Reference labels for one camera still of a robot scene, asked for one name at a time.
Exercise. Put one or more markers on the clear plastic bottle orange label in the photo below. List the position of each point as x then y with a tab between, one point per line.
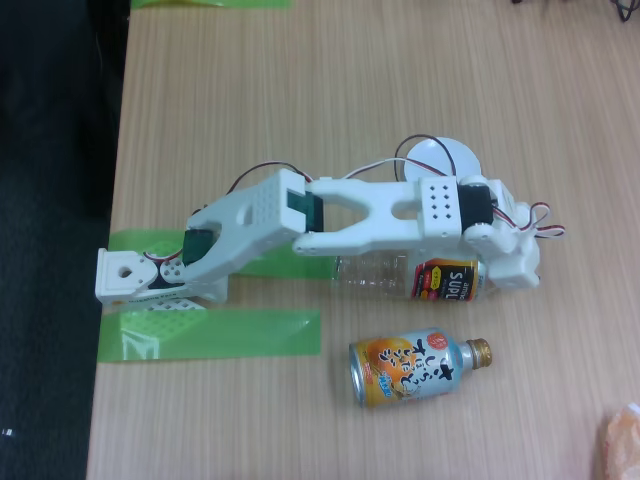
450	280

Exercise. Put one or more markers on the small white round plate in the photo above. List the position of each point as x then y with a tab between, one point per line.
440	155

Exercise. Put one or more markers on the orange drink aluminium bottle can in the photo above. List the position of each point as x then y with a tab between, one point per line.
400	370

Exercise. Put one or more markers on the orange translucent plastic bag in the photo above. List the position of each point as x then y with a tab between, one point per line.
625	445

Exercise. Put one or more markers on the short green tape strip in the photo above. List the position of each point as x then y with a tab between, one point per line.
280	267

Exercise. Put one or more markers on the long green tape strip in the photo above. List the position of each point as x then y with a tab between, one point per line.
240	335

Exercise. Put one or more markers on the green tape at table edge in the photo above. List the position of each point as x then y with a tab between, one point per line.
210	3

